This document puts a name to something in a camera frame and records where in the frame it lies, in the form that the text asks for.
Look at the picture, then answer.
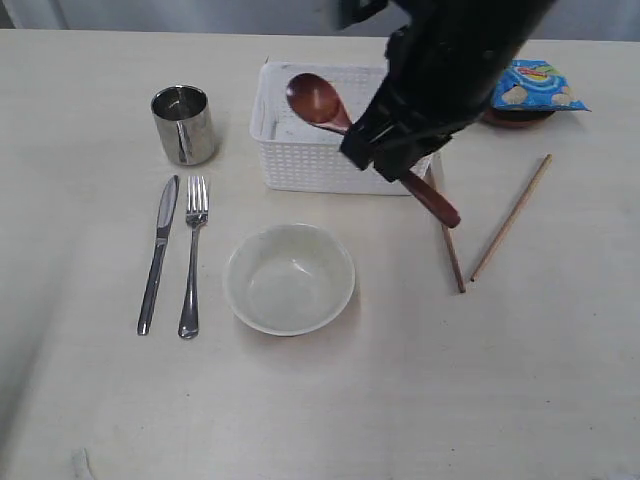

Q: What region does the beige ceramic bowl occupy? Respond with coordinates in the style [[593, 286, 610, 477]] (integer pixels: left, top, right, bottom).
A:
[[223, 223, 356, 337]]

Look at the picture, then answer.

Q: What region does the red-brown wooden spoon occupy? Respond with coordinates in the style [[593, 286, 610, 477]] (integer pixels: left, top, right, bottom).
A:
[[286, 73, 461, 228]]

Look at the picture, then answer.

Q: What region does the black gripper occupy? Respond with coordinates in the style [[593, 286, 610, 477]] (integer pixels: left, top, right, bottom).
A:
[[340, 0, 553, 182]]

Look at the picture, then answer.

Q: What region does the white perforated plastic basket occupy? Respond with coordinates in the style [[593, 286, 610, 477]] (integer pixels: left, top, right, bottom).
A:
[[249, 62, 409, 196]]

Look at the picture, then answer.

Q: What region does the silver table knife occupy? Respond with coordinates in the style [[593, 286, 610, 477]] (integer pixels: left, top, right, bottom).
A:
[[137, 175, 179, 336]]

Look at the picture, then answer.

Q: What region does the brown wooden chopstick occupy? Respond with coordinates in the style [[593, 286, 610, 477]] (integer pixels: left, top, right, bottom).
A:
[[424, 169, 467, 295], [469, 154, 553, 282]]

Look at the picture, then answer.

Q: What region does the silver fork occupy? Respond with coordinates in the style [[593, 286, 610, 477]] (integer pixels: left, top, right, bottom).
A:
[[178, 176, 209, 340]]

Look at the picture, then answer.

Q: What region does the blue chips bag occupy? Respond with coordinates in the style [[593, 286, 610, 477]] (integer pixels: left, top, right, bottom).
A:
[[491, 59, 589, 112]]

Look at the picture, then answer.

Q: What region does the shiny steel cup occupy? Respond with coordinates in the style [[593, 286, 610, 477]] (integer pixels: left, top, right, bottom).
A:
[[150, 85, 216, 166]]

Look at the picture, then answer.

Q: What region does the brown wooden plate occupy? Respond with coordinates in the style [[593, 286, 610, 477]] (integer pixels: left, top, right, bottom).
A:
[[481, 107, 555, 129]]

